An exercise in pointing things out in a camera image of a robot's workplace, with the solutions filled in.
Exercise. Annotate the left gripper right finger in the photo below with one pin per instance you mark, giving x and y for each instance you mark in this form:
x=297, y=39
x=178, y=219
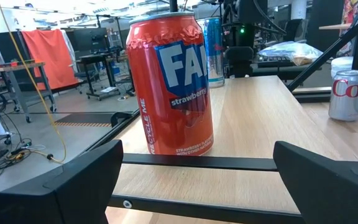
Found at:
x=331, y=199

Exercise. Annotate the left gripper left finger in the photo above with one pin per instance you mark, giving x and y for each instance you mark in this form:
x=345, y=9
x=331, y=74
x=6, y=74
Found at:
x=57, y=199

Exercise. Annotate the silver Diet Coke can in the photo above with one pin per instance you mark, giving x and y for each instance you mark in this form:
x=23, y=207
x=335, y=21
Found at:
x=345, y=99

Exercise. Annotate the red strawberry Fanta can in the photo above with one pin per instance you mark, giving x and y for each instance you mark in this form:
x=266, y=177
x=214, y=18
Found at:
x=166, y=93

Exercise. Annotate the blue silver Red Bull can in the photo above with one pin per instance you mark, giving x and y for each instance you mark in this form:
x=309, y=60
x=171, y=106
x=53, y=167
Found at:
x=215, y=62

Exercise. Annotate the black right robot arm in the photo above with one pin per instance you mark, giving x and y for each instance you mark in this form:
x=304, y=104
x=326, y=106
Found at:
x=239, y=56

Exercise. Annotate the black hazard-striped floor mat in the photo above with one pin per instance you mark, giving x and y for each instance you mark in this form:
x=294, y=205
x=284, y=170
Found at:
x=82, y=118

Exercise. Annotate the white round container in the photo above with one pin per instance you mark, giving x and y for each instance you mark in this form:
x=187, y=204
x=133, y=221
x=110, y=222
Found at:
x=342, y=65

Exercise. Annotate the dark grey desk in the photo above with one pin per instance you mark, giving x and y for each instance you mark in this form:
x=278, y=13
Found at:
x=278, y=74

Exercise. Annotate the grey wheeled workbench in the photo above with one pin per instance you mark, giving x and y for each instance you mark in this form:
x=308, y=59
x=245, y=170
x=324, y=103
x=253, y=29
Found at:
x=14, y=66

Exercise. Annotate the orange cloth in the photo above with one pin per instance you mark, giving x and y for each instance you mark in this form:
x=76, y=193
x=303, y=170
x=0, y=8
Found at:
x=48, y=59

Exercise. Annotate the backlit computer keyboard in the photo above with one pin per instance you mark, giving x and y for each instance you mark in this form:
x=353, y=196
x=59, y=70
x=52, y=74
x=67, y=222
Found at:
x=272, y=59

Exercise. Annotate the clear plastic snack bag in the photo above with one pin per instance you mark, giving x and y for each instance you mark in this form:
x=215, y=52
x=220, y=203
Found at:
x=297, y=51

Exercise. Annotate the black desk with monitor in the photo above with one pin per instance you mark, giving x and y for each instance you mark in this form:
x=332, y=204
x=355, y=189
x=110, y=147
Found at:
x=92, y=40

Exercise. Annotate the colourful banner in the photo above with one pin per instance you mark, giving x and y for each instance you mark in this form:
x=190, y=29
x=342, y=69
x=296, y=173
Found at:
x=350, y=18

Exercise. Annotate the wooden shelf with black frame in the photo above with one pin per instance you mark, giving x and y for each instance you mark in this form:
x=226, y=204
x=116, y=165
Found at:
x=259, y=124

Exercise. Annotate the black aluminium table frame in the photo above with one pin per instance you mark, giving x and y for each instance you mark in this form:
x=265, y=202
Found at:
x=322, y=57

